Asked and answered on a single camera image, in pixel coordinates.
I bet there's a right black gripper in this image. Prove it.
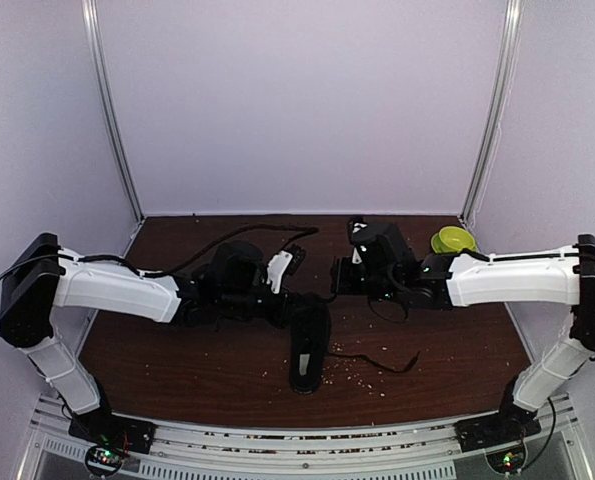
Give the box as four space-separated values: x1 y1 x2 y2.
330 257 401 304

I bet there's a black sneaker shoe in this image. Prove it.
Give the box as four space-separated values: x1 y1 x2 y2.
288 293 331 395

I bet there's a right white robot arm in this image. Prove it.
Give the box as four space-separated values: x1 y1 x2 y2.
331 218 595 442

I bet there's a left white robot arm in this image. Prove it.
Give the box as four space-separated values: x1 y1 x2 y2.
0 233 305 444

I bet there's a green bowl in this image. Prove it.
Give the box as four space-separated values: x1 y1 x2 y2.
431 226 477 254

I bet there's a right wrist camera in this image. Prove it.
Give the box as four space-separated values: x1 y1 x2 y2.
346 215 368 265

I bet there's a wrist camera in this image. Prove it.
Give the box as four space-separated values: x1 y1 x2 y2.
346 215 368 265
266 244 306 294

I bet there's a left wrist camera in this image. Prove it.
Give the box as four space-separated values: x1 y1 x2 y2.
266 244 306 294

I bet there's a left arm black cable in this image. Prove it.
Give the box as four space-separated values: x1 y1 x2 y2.
0 223 321 346

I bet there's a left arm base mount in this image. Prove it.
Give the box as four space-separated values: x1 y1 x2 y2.
68 417 156 478

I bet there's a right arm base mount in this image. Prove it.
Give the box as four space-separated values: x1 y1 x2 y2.
454 414 541 476

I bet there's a front aluminium rail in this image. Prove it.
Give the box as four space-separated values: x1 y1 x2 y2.
26 394 593 480

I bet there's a right aluminium frame post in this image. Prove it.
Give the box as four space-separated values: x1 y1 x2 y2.
460 0 525 227

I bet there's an aluminium frame post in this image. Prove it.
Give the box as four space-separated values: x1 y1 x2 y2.
460 0 525 227
81 0 145 223

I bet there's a left aluminium frame post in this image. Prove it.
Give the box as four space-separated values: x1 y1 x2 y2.
81 0 145 223

